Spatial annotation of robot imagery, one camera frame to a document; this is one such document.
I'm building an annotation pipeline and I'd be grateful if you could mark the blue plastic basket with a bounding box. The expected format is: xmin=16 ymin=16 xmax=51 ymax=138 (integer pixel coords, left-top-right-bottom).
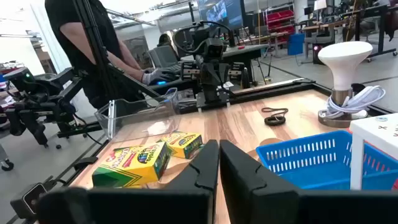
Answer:
xmin=255 ymin=129 xmax=398 ymax=190

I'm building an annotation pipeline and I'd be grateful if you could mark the blue panel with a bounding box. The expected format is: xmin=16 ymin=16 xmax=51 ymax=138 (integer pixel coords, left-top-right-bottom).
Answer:
xmin=287 ymin=33 xmax=305 ymax=56

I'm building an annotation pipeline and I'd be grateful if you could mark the grey office chair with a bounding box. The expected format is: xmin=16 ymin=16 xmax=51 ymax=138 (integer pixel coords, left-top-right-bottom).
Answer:
xmin=148 ymin=45 xmax=182 ymax=71

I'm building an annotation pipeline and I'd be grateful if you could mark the white lamp cord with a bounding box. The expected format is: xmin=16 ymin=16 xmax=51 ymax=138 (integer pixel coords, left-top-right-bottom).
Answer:
xmin=323 ymin=85 xmax=386 ymax=121

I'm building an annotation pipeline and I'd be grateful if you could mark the orange plastic basket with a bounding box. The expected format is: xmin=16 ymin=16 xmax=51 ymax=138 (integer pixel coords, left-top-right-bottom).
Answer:
xmin=362 ymin=139 xmax=398 ymax=190

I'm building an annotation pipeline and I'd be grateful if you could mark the yellow green crayon box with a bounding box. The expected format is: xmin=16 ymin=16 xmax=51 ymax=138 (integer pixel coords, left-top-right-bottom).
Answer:
xmin=160 ymin=131 xmax=205 ymax=160
xmin=92 ymin=141 xmax=174 ymax=189

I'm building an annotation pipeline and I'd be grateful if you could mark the clear plastic bin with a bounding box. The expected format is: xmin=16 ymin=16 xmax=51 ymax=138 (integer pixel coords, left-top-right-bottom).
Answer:
xmin=95 ymin=88 xmax=180 ymax=141

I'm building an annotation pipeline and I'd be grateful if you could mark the white mushroom lamp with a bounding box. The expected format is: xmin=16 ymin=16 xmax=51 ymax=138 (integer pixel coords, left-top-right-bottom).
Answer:
xmin=317 ymin=40 xmax=374 ymax=129

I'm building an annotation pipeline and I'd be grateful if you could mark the black tower with red light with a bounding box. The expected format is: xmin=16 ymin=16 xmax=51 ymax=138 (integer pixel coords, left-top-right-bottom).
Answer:
xmin=312 ymin=42 xmax=335 ymax=65

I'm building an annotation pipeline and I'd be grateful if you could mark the red storage bin rack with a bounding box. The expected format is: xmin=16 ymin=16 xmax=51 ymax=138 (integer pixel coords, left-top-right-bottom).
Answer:
xmin=264 ymin=9 xmax=295 ymax=44

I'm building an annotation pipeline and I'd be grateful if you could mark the white perforated metal shelf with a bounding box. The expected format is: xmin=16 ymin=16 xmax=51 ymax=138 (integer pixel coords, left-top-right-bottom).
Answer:
xmin=349 ymin=113 xmax=398 ymax=190

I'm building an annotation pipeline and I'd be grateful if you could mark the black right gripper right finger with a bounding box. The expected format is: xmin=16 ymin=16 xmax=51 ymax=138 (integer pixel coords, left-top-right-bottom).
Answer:
xmin=220 ymin=139 xmax=398 ymax=224

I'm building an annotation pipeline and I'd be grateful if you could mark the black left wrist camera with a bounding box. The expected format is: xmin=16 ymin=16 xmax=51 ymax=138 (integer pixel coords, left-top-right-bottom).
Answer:
xmin=203 ymin=37 xmax=227 ymax=60

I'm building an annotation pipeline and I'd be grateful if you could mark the black desk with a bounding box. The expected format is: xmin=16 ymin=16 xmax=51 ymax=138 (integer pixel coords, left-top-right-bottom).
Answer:
xmin=222 ymin=43 xmax=271 ymax=86

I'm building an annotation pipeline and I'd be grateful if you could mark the person's hand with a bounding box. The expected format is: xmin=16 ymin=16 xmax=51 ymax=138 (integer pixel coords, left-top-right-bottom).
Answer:
xmin=141 ymin=67 xmax=178 ymax=86

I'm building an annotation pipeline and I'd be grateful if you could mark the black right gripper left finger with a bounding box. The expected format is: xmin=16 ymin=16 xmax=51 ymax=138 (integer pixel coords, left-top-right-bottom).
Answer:
xmin=88 ymin=139 xmax=220 ymax=224

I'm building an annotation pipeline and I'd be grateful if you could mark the black spiral hair tie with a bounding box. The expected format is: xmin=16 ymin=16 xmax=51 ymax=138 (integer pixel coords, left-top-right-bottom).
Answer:
xmin=264 ymin=115 xmax=286 ymax=127

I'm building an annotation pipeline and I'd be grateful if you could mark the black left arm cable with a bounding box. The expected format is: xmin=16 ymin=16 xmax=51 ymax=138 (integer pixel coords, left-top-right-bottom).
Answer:
xmin=172 ymin=20 xmax=234 ymax=54

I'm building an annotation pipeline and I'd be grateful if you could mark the large wall screen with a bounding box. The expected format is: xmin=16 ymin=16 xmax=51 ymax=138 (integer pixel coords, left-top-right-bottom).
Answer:
xmin=197 ymin=0 xmax=245 ymax=30

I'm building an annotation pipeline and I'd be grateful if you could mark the black camera box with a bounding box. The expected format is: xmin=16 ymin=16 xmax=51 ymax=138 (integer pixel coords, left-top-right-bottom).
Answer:
xmin=10 ymin=182 xmax=48 ymax=219

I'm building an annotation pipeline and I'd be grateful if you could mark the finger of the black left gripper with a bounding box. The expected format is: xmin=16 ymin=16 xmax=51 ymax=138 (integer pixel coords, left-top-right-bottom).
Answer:
xmin=214 ymin=60 xmax=229 ymax=91
xmin=200 ymin=60 xmax=215 ymax=91

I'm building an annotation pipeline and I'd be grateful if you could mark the person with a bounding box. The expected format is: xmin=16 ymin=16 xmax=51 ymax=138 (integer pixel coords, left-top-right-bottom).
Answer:
xmin=157 ymin=32 xmax=175 ymax=49
xmin=44 ymin=0 xmax=178 ymax=110

